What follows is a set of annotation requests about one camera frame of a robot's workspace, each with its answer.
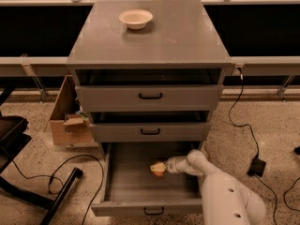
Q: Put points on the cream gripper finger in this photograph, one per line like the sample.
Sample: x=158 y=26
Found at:
x=158 y=167

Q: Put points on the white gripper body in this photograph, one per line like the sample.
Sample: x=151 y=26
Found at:
x=171 y=165

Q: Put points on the orange fruit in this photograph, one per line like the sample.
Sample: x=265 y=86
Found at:
x=159 y=174

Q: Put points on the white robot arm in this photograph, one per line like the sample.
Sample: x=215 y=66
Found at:
x=225 y=200

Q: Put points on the grey bottom drawer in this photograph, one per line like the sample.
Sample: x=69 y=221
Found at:
x=130 y=189

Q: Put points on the grey drawer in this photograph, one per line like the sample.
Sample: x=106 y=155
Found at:
x=130 y=189
x=149 y=98
x=150 y=132

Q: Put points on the grey middle drawer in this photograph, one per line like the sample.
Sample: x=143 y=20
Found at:
x=150 y=132

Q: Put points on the grey top drawer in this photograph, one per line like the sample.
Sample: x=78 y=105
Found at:
x=149 y=98

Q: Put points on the grey drawer cabinet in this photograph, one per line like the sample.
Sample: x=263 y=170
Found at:
x=180 y=46

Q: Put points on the black power adapter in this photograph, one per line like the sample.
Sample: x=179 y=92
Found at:
x=257 y=167

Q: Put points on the cardboard box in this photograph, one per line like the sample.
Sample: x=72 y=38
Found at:
x=68 y=125

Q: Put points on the white paper bowl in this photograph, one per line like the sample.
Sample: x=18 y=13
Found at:
x=136 y=19

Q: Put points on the black metal stand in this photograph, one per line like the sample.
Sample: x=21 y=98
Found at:
x=41 y=167

